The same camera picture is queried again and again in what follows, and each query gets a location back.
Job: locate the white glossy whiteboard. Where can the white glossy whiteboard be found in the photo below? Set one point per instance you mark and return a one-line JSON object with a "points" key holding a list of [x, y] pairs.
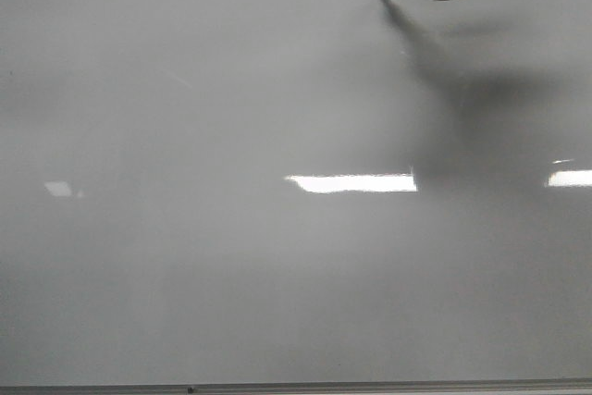
{"points": [[233, 191]]}

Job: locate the grey aluminium whiteboard frame rail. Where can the grey aluminium whiteboard frame rail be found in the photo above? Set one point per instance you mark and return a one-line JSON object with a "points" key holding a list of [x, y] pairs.
{"points": [[504, 386]]}

